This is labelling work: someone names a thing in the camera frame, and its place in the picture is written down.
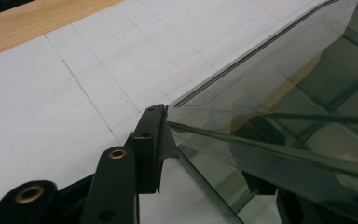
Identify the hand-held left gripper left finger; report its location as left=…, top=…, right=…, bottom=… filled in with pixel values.
left=125, top=103, right=180, bottom=194

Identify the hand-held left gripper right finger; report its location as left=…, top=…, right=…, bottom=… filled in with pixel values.
left=229, top=116, right=293, bottom=196

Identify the grey transparent compartment box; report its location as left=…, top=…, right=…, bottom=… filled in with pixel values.
left=166, top=0, right=358, bottom=224

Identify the white table cover sheet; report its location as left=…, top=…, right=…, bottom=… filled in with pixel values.
left=0, top=0, right=337, bottom=224

